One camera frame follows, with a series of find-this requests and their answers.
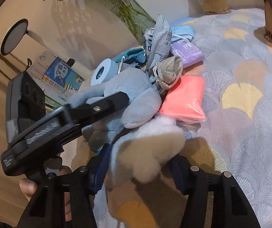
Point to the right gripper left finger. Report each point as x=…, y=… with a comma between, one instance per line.
x=46, y=207

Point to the black camera box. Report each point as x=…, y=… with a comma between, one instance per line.
x=25, y=104

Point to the teal drawstring pouch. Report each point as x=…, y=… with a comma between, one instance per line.
x=134, y=57

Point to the white fluffy plush toy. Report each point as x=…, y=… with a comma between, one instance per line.
x=141, y=153

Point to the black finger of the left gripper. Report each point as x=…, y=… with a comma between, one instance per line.
x=88, y=114

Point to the striped white snack bag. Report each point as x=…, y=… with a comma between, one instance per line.
x=157, y=42

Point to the purple tissue pack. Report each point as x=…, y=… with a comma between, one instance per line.
x=188, y=53

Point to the beige sock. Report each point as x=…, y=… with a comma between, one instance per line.
x=168, y=72

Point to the white tape roll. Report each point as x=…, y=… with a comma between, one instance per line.
x=106, y=70

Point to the white desk lamp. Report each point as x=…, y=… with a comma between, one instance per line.
x=16, y=33

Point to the patterned table cloth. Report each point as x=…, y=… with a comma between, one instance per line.
x=237, y=135

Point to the grey blue plush toy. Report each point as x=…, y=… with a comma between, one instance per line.
x=144, y=103

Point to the pink soft packet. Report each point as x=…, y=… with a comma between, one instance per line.
x=184, y=101

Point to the person's left hand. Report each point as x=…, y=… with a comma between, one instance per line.
x=28, y=188

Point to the light blue face mask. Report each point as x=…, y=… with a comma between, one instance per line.
x=183, y=32

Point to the stack of books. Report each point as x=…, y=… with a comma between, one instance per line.
x=58, y=81

